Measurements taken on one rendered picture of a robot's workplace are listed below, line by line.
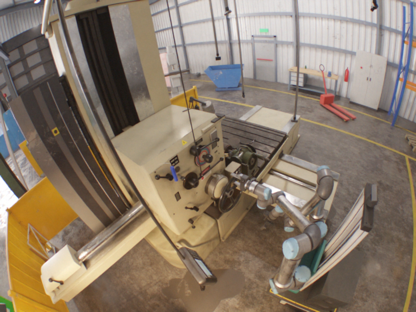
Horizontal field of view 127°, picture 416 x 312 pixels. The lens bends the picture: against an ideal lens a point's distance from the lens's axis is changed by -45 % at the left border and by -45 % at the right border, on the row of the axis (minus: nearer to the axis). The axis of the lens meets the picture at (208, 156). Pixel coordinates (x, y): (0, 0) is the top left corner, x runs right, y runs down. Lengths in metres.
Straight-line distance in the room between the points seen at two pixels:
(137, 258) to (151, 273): 0.36
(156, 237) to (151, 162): 1.37
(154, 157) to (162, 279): 1.99
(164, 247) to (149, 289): 0.82
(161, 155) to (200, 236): 1.29
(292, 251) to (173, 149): 0.97
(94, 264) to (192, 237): 1.15
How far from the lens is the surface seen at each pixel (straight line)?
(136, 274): 3.01
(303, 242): 1.10
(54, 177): 1.71
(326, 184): 1.45
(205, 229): 2.30
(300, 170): 2.84
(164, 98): 1.94
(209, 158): 1.42
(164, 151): 1.27
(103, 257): 1.84
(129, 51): 1.73
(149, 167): 1.21
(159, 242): 2.36
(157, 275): 2.88
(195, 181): 1.42
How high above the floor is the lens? 2.58
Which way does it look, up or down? 38 degrees down
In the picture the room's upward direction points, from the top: 10 degrees counter-clockwise
